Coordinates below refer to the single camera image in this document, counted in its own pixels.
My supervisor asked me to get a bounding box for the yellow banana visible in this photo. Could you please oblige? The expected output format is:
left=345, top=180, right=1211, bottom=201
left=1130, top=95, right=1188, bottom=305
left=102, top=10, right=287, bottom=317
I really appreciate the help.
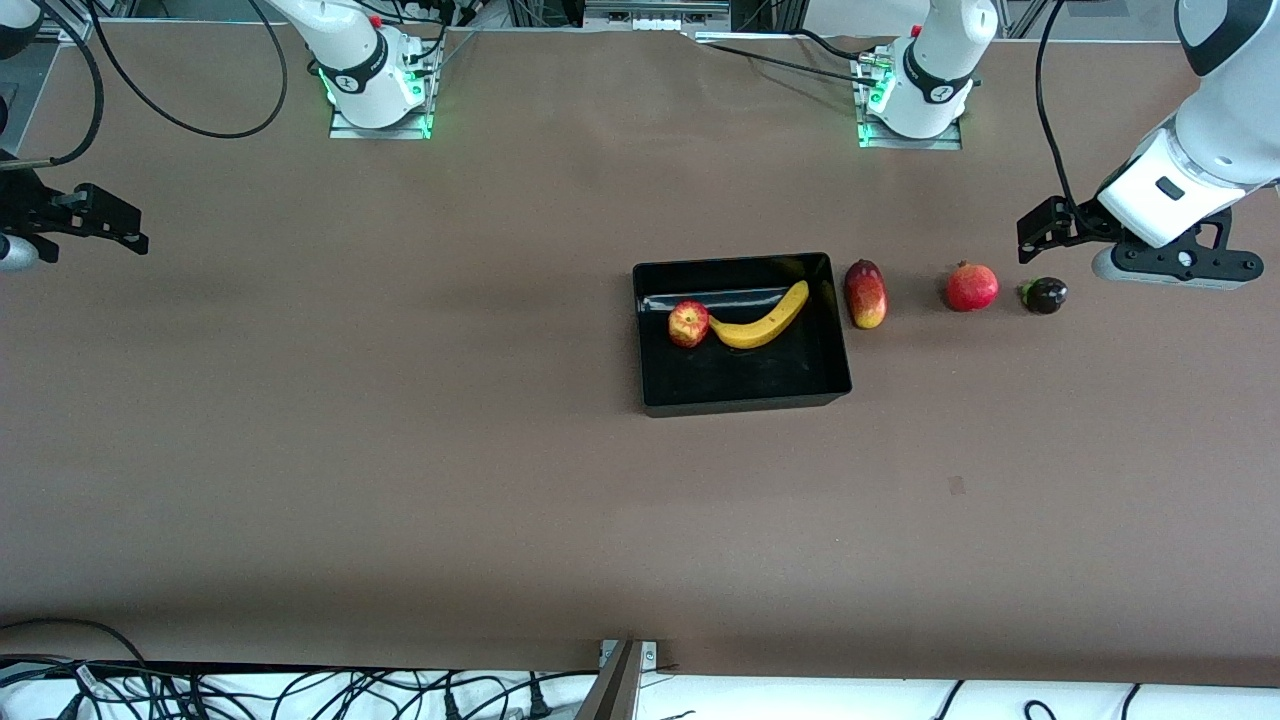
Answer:
left=707, top=280, right=810, bottom=350

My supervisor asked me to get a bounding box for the black plastic box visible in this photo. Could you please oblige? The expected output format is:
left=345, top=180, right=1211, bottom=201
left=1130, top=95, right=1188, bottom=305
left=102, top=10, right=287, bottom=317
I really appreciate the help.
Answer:
left=632, top=252, right=853, bottom=419

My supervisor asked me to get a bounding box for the red yellow apple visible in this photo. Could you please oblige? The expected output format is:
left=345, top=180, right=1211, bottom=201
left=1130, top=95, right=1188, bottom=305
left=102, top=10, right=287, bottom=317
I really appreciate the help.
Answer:
left=668, top=300, right=711, bottom=349

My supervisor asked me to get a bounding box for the dark purple mangosteen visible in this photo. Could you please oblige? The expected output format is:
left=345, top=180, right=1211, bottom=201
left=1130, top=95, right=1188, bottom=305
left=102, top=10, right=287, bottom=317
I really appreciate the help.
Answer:
left=1019, top=277, right=1069, bottom=316

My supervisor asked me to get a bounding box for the red pomegranate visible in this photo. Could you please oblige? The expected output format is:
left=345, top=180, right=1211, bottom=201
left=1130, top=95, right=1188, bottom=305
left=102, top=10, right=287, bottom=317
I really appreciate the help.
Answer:
left=946, top=261, right=999, bottom=313

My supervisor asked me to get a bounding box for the red yellow mango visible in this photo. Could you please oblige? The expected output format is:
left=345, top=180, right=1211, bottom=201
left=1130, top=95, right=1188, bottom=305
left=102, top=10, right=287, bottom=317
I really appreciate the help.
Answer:
left=844, top=259, right=888, bottom=330

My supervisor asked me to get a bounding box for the brown table cover sheet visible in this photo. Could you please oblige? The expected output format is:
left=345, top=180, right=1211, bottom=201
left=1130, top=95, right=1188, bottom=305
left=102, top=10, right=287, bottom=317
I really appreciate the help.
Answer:
left=0, top=20, right=1280, bottom=689

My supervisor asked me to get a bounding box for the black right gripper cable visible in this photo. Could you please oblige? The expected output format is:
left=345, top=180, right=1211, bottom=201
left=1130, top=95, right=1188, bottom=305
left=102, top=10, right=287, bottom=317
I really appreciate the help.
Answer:
left=0, top=0, right=106, bottom=171

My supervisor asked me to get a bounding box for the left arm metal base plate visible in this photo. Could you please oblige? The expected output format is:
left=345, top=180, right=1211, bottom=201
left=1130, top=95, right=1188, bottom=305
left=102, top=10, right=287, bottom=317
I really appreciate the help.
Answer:
left=856, top=48, right=964, bottom=152

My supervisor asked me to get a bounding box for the black looping right arm cable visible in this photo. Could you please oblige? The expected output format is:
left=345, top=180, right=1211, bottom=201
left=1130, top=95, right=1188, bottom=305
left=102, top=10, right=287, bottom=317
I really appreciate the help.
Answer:
left=86, top=0, right=289, bottom=140

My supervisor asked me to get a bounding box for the short black base cable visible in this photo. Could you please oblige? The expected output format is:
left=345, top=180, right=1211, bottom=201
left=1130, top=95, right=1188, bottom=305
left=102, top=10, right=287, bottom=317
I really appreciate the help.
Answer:
left=790, top=28, right=871, bottom=63

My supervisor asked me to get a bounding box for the long black base cable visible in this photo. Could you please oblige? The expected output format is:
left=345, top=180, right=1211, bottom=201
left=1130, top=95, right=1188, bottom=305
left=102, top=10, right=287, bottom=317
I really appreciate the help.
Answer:
left=690, top=35, right=881, bottom=87

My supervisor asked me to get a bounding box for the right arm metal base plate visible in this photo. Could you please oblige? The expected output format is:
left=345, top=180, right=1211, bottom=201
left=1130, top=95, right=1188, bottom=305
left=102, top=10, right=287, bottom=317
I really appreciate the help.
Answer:
left=329, top=40, right=434, bottom=141

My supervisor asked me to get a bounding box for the black arching floor cable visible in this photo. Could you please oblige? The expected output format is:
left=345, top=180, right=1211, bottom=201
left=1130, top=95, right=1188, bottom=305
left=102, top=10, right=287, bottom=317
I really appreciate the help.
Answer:
left=0, top=617, right=151, bottom=666

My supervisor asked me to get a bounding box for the aluminium frame rail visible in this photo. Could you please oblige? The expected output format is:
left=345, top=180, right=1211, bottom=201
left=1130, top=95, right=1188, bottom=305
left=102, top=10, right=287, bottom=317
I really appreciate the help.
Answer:
left=583, top=0, right=731, bottom=33

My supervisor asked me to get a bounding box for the black cable tangle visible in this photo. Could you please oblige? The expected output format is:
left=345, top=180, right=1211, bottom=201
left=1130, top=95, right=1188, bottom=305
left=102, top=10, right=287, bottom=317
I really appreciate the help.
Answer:
left=0, top=655, right=601, bottom=720

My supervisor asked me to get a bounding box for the grey aluminium profile post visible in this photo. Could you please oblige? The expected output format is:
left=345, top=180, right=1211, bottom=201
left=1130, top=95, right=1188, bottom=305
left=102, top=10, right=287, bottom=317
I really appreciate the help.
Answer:
left=575, top=640, right=646, bottom=720

